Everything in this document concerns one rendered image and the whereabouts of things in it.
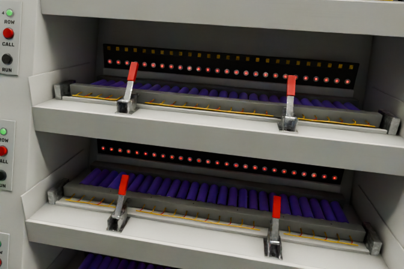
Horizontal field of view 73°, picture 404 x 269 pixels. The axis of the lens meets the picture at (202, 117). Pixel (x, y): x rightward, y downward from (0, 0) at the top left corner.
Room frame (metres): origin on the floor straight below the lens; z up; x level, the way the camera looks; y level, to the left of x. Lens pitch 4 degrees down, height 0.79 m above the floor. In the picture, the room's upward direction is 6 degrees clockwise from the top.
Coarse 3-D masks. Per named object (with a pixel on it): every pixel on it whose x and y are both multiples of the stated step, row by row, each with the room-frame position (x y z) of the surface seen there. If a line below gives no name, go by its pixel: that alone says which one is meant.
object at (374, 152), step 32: (32, 96) 0.46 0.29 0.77; (352, 96) 0.57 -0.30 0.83; (384, 96) 0.50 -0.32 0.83; (64, 128) 0.47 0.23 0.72; (96, 128) 0.46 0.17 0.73; (128, 128) 0.45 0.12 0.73; (160, 128) 0.44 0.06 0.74; (192, 128) 0.43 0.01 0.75; (224, 128) 0.42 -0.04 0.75; (256, 128) 0.43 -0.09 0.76; (320, 128) 0.44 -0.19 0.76; (384, 128) 0.45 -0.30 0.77; (288, 160) 0.42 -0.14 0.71; (320, 160) 0.41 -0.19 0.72; (352, 160) 0.40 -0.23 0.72; (384, 160) 0.40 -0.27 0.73
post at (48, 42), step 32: (32, 0) 0.46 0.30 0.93; (32, 32) 0.46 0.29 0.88; (64, 32) 0.54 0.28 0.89; (96, 32) 0.65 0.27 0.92; (32, 64) 0.46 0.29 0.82; (64, 64) 0.54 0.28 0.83; (0, 96) 0.47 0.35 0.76; (32, 128) 0.47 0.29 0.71; (32, 160) 0.47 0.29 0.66; (64, 160) 0.57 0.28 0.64; (0, 192) 0.47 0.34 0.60; (0, 224) 0.47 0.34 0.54; (32, 256) 0.49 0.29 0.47
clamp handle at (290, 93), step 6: (288, 78) 0.45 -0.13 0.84; (294, 78) 0.45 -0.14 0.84; (288, 84) 0.44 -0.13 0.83; (294, 84) 0.44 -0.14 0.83; (288, 90) 0.44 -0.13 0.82; (294, 90) 0.44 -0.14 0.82; (288, 96) 0.44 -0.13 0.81; (288, 102) 0.43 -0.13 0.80; (288, 108) 0.43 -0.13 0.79; (288, 114) 0.43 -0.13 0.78
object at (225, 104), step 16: (80, 96) 0.51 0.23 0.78; (96, 96) 0.52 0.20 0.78; (112, 96) 0.52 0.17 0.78; (144, 96) 0.51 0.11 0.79; (160, 96) 0.51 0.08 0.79; (176, 96) 0.50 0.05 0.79; (192, 96) 0.50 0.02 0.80; (208, 96) 0.51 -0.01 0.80; (240, 112) 0.47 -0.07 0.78; (256, 112) 0.49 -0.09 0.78; (272, 112) 0.48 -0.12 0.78; (304, 112) 0.47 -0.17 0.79; (320, 112) 0.47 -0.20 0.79; (336, 112) 0.47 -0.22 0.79; (352, 112) 0.46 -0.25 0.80; (368, 112) 0.47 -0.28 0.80
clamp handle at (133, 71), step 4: (132, 64) 0.48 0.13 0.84; (136, 64) 0.48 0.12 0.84; (132, 68) 0.48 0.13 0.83; (136, 68) 0.48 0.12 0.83; (132, 72) 0.48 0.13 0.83; (136, 72) 0.48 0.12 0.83; (128, 76) 0.47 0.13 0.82; (132, 76) 0.47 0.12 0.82; (128, 80) 0.47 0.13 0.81; (132, 80) 0.47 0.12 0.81; (128, 84) 0.47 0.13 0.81; (132, 84) 0.47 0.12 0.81; (128, 88) 0.47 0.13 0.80; (128, 92) 0.46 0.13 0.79; (124, 96) 0.46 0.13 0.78; (128, 96) 0.46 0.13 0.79
